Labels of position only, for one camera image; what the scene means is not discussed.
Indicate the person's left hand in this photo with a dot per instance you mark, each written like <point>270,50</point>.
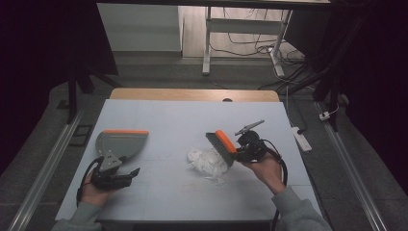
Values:
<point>94,196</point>

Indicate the small white plug adapter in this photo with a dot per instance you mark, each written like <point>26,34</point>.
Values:
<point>324,115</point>

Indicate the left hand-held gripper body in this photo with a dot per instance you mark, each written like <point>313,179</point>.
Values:
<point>110,178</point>

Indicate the white table board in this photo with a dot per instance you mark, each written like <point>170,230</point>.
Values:
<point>179,122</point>

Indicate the aluminium rail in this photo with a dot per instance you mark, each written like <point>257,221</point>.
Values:
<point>352,179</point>
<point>45,166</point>

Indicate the grey brush with orange back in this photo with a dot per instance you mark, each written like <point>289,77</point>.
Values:
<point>223,147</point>

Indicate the wooden table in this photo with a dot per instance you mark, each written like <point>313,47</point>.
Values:
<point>179,95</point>

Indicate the pile of white paper scraps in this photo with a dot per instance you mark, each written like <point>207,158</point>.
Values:
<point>207,162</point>

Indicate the white power strip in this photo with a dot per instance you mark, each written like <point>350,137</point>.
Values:
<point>301,139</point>

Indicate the grey dustpan with orange edge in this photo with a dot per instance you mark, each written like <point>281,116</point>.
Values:
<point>125,144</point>

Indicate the dark curtain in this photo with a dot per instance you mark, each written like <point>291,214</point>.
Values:
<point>38,48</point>
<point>381,80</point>

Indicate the black metal stand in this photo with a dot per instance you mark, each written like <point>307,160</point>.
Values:
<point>333,83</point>
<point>72,96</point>

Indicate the person's right hand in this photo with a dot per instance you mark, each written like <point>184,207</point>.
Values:
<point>269,173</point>

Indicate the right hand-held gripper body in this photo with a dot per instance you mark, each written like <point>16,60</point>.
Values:
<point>253,147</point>

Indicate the white metal desk frame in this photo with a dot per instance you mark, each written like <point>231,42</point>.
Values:
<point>243,26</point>

